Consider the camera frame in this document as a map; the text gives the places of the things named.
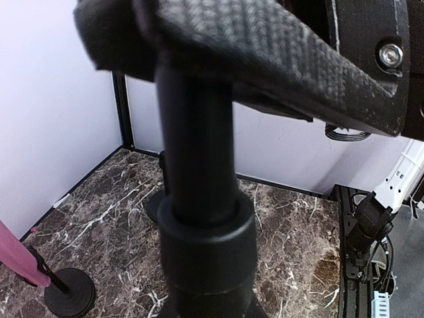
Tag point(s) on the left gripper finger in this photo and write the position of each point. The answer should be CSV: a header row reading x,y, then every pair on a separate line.
x,y
275,63

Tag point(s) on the black stand for small pale microphone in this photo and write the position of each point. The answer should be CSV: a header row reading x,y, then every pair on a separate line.
x,y
155,201

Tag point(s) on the black stand for right pink microphone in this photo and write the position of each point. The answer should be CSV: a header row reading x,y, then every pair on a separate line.
x,y
71,292

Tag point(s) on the right pink microphone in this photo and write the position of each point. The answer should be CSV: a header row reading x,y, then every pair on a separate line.
x,y
19,259

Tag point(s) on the black front rail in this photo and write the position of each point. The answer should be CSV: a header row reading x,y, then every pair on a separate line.
x,y
355,296

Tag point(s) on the white slotted cable duct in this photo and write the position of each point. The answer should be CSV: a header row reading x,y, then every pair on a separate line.
x,y
380,305

